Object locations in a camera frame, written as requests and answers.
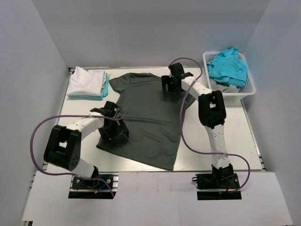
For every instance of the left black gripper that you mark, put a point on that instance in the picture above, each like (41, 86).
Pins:
(121, 129)

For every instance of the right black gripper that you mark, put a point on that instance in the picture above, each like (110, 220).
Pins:
(166, 80)

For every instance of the dark grey t-shirt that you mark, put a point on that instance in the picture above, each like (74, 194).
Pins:
(152, 118)

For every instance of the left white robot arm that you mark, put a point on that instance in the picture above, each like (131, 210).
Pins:
(64, 145)

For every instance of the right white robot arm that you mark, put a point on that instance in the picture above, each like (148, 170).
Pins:
(211, 113)

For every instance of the folded teal t-shirt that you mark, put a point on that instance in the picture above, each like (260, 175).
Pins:
(104, 91)

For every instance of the crumpled grey t-shirt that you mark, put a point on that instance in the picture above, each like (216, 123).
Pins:
(224, 88)

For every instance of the green garment in basket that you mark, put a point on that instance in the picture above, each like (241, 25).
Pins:
(223, 83)

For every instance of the crumpled turquoise t-shirt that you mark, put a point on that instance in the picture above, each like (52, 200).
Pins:
(227, 67)

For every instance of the folded white t-shirt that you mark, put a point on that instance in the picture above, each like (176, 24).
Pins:
(87, 83)

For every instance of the white plastic basket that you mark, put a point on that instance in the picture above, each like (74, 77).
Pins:
(247, 90)

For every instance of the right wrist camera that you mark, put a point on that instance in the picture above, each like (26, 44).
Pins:
(177, 71)

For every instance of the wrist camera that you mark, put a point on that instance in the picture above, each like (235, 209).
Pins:
(177, 71)
(109, 109)

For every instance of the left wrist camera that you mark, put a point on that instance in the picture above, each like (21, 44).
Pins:
(109, 109)

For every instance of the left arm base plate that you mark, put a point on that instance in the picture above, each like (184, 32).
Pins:
(88, 189)

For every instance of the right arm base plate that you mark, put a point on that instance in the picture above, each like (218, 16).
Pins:
(209, 189)

